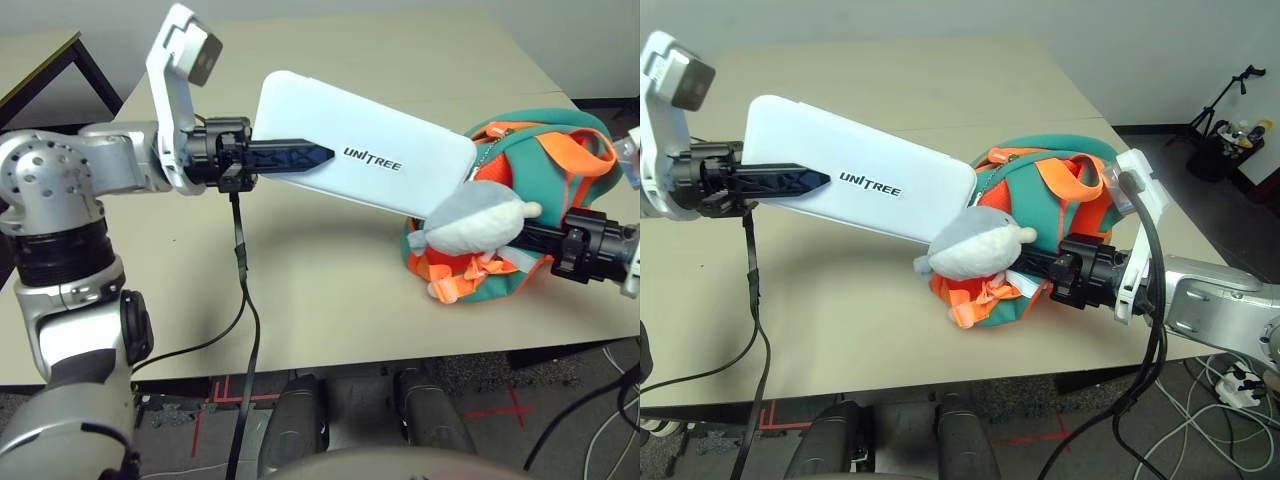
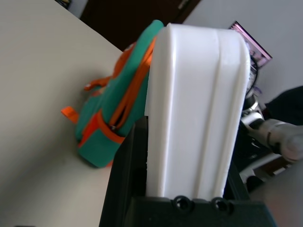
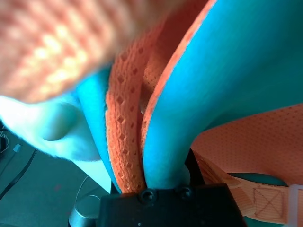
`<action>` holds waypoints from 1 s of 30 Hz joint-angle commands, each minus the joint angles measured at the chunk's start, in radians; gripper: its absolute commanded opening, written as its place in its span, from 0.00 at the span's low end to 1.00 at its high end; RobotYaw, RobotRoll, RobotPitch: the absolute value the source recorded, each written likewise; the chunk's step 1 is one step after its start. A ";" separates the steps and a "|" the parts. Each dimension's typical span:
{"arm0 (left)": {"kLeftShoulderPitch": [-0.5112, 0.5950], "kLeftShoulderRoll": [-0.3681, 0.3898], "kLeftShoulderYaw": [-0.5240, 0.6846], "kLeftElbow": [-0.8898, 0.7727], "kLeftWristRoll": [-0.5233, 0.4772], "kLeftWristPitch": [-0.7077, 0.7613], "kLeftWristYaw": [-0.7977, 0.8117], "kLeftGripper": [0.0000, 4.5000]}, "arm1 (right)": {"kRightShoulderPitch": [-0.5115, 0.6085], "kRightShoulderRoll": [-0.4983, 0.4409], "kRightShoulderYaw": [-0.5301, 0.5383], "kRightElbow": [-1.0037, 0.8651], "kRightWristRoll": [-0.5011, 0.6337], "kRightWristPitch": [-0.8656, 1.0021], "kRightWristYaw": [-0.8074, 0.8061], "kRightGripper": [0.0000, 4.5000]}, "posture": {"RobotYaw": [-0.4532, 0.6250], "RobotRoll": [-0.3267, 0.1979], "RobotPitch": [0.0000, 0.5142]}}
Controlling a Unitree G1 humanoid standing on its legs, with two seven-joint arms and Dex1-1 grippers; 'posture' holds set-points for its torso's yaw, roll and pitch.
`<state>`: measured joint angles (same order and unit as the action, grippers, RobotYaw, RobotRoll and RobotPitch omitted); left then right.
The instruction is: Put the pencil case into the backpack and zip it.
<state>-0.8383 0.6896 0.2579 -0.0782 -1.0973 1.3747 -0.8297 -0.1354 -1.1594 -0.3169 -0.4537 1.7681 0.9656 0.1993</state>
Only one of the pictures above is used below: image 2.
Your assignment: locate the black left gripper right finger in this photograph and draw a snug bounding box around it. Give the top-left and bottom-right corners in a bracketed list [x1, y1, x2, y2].
[223, 162, 250, 202]

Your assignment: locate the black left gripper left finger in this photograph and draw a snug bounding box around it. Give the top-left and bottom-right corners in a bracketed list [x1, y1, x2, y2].
[99, 115, 150, 227]

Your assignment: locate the teal and orange backpack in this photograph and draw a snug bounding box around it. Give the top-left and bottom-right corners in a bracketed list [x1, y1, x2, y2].
[61, 20, 164, 169]

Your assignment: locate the white Unitree pencil case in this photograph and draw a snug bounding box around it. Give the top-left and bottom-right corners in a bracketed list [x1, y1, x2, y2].
[144, 22, 251, 198]

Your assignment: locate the pink-lit monitor screen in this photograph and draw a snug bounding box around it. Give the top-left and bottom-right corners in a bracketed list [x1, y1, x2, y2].
[227, 20, 273, 71]

